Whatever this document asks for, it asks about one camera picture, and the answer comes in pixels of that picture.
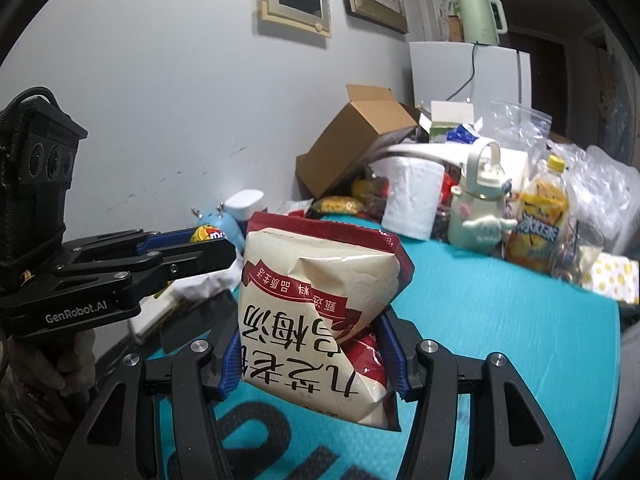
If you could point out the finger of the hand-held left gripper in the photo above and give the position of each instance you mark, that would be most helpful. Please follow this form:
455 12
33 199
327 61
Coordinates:
165 242
200 257

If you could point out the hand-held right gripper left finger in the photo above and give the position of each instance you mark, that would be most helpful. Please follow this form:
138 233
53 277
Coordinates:
230 365

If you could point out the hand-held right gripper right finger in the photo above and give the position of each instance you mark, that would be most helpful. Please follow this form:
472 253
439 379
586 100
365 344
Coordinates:
395 360

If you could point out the gold yellow snack packet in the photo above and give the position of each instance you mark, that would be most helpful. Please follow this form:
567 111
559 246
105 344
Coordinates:
207 235

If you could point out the large cream red snack bag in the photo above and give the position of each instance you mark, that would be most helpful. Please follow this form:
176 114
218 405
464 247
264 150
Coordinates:
310 300

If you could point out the person's left forearm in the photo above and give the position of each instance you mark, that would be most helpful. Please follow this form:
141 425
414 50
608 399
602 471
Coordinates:
25 430

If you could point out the person's left hand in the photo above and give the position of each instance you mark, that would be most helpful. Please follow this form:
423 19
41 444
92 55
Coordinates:
75 360

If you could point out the crumpled white tissue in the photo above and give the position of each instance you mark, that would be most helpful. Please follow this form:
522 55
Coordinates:
200 285

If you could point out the blue deer humidifier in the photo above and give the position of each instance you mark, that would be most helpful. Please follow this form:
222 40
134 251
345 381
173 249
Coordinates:
212 220

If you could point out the white cap jar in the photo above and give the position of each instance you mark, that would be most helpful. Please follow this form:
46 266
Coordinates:
245 202

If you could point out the yellow noodle packet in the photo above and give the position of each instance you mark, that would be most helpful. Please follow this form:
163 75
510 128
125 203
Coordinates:
340 205

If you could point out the cream cartoon water bottle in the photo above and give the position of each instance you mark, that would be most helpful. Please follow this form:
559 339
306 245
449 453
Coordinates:
475 215

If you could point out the white paper towel roll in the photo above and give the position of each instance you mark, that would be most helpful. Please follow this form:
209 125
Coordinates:
412 195

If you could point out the brown cardboard box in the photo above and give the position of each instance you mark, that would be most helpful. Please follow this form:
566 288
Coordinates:
345 145

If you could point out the yellow iced tea bottle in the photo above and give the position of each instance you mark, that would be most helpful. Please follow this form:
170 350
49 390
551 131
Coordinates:
537 225

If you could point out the glass mug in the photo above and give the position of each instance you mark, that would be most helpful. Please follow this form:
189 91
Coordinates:
575 255

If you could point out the white plastic bowl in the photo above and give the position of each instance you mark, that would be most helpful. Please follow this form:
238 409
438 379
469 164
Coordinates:
415 149

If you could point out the yellow smiley printed pack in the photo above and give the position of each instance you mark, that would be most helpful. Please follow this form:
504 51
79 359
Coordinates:
612 275

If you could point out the blue white packet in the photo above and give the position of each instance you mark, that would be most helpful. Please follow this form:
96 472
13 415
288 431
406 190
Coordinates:
462 135

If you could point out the small white box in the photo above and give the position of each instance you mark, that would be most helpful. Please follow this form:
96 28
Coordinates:
450 112

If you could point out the clear zip bag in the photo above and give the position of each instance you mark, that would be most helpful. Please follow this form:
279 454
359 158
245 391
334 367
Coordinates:
522 125

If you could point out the clear plastic bag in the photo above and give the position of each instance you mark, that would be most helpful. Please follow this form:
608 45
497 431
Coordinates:
605 185

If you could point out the white mini fridge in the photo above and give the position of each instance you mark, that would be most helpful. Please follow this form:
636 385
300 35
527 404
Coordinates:
450 70

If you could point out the green electric kettle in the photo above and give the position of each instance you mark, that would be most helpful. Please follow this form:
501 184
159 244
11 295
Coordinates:
477 15

